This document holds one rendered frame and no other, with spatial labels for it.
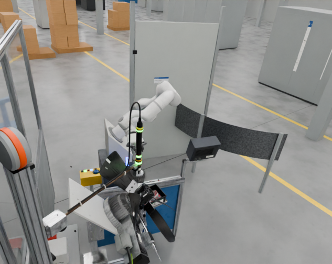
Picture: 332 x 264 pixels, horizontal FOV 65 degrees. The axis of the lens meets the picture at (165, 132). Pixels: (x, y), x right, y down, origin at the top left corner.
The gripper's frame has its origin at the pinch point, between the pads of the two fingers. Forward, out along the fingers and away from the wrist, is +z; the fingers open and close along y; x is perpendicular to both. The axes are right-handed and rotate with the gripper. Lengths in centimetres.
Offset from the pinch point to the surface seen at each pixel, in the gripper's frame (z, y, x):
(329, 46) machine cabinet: -307, -524, -11
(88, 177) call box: -31, 31, -43
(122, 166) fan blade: -1.1, 10.3, -13.5
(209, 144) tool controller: -30, -72, -27
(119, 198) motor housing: 8.4, 14.1, -32.1
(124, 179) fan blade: 4.9, 10.2, -19.2
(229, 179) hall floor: -102, -167, -150
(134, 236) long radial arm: 36, 11, -37
